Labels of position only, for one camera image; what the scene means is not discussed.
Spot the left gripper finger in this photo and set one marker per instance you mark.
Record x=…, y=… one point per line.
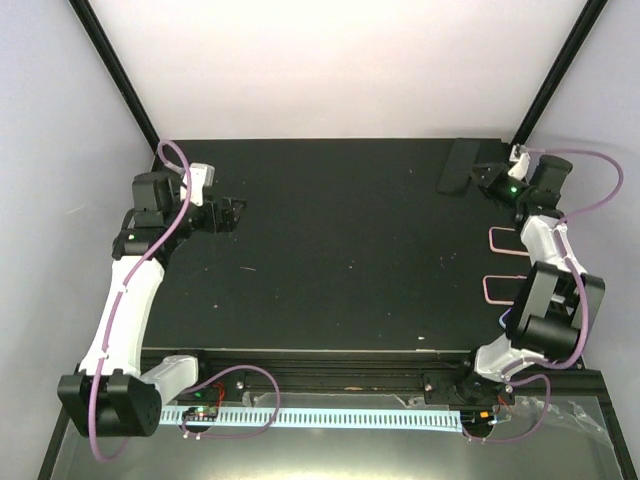
x=236, y=212
x=235, y=203

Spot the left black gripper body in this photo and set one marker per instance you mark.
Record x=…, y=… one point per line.
x=212, y=223

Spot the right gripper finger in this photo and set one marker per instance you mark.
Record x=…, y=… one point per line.
x=479, y=176
x=482, y=167

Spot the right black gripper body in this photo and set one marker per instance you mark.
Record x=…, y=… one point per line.
x=504, y=192

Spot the black phone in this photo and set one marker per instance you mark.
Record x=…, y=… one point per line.
x=455, y=178

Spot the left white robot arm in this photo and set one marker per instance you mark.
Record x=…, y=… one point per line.
x=110, y=395

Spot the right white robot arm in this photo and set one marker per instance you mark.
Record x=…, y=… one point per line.
x=548, y=323

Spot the far pink cased phone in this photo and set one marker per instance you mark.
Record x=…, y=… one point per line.
x=506, y=241

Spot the pink cased phone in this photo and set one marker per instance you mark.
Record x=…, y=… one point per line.
x=502, y=289
x=506, y=241

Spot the middle pink cased phone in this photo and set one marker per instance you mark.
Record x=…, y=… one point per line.
x=502, y=289

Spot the blue cased phone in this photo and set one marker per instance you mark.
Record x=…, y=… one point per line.
x=504, y=317

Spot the left small circuit board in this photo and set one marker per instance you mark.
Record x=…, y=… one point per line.
x=200, y=414

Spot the small circuit board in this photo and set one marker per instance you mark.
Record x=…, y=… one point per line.
x=480, y=417
x=200, y=414

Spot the right small circuit board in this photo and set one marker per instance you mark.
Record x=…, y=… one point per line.
x=480, y=417

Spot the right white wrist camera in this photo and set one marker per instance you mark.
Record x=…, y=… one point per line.
x=519, y=162

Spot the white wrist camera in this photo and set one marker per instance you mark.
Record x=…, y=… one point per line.
x=202, y=176
x=519, y=162

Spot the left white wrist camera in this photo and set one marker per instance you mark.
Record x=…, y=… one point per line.
x=202, y=176

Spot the left black frame post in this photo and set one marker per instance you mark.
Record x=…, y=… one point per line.
x=101, y=43

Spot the black frame post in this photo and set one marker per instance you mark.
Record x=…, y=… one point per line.
x=101, y=43
x=580, y=31

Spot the right black frame post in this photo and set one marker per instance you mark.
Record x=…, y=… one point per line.
x=580, y=31

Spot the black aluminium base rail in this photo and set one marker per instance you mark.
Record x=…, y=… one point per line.
x=440, y=378

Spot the white slotted cable duct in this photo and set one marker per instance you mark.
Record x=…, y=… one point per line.
x=323, y=418

